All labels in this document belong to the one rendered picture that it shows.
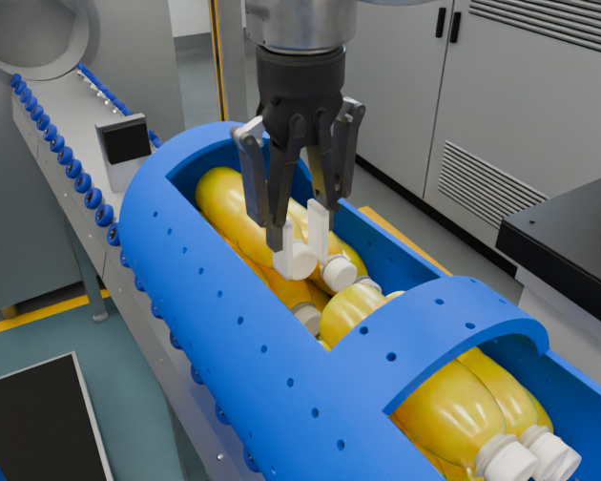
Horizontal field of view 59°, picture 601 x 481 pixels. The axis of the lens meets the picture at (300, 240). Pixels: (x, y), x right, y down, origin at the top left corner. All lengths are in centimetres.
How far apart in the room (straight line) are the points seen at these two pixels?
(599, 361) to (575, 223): 21
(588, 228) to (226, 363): 61
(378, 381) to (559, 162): 184
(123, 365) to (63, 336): 31
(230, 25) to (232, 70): 11
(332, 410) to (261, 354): 9
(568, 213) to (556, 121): 123
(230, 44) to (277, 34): 95
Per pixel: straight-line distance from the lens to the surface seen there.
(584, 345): 93
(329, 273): 63
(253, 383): 48
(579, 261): 85
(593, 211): 97
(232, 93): 141
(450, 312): 44
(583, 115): 210
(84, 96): 181
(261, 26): 44
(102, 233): 111
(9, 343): 238
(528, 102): 223
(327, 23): 43
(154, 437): 190
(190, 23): 545
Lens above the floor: 153
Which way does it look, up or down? 36 degrees down
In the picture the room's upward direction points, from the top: straight up
